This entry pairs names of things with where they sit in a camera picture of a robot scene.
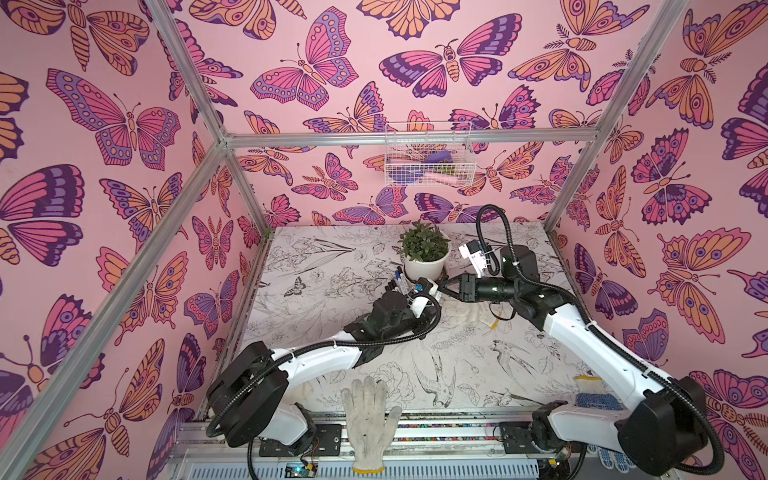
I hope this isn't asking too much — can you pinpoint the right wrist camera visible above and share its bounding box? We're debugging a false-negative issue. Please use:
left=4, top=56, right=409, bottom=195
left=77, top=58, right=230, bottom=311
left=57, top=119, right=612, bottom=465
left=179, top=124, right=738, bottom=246
left=458, top=240, right=497, bottom=278

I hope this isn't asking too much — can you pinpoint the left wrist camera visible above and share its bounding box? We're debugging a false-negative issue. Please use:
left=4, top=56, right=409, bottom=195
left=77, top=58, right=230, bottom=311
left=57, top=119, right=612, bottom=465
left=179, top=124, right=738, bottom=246
left=406, top=290, right=439, bottom=319

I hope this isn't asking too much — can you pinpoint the white glove front edge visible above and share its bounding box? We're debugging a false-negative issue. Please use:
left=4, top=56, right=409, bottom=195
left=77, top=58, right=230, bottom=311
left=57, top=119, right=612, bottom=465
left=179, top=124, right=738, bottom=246
left=341, top=376, right=402, bottom=475

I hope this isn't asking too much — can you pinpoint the white potted green plant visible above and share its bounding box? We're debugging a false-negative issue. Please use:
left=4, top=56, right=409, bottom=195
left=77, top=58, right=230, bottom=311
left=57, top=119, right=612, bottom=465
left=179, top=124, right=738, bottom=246
left=400, top=222, right=451, bottom=281

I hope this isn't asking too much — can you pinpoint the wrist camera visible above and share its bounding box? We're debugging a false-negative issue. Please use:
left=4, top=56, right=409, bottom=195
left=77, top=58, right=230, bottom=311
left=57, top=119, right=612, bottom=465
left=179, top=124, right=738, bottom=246
left=458, top=240, right=497, bottom=278
left=406, top=290, right=439, bottom=319

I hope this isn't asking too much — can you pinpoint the white glove on table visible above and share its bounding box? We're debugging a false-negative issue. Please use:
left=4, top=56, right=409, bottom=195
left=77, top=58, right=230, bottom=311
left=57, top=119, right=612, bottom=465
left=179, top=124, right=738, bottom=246
left=441, top=298, right=500, bottom=330

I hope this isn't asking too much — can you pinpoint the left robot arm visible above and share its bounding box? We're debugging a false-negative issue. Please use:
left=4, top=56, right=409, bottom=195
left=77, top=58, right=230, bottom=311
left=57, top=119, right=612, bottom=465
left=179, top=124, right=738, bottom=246
left=206, top=291, right=442, bottom=453

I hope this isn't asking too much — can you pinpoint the small circuit board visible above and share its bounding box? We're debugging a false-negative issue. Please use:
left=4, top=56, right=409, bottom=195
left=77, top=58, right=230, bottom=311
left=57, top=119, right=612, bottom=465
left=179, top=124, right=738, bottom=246
left=284, top=462, right=318, bottom=479

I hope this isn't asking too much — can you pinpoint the blue dotted glove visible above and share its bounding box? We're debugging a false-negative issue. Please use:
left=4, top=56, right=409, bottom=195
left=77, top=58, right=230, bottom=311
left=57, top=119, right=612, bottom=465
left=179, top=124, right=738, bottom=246
left=574, top=375, right=624, bottom=411

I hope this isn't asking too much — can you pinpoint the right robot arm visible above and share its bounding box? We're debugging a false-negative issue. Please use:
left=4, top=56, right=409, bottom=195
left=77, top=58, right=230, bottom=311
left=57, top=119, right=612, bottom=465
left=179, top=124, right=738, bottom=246
left=439, top=274, right=725, bottom=476

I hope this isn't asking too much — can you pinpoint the white wire wall basket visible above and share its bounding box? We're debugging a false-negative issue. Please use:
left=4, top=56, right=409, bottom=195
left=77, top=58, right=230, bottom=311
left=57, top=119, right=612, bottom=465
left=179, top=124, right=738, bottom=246
left=382, top=129, right=477, bottom=189

